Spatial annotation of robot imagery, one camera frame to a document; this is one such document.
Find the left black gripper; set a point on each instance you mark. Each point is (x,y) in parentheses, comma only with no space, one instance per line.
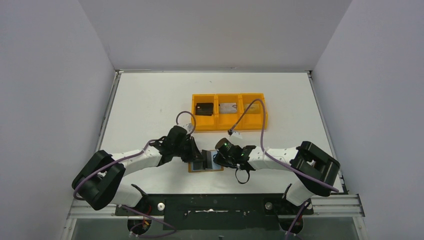
(197,157)

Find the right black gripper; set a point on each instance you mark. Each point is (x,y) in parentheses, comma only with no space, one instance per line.
(220,160)

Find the tan leather card holder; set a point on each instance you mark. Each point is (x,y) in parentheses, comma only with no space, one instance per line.
(196,167)

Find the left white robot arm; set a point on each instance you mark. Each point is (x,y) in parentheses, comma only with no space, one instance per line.
(99,183)

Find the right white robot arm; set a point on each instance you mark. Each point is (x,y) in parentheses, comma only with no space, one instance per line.
(316,171)

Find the black credit card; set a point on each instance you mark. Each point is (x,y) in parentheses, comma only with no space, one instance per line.
(204,109)

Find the silver credit card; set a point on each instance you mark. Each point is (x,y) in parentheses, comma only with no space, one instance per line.
(228,108)

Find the orange three-compartment tray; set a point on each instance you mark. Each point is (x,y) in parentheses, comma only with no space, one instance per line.
(223,122)

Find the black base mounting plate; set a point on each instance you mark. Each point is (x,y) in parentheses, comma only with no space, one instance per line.
(178,212)

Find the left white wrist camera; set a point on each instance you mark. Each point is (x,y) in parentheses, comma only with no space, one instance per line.
(189,127)

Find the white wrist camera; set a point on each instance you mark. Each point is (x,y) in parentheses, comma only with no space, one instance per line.
(189,127)
(233,134)

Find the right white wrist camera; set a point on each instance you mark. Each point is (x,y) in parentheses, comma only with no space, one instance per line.
(233,134)

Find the aluminium frame rail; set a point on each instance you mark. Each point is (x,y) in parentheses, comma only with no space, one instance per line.
(70,223)

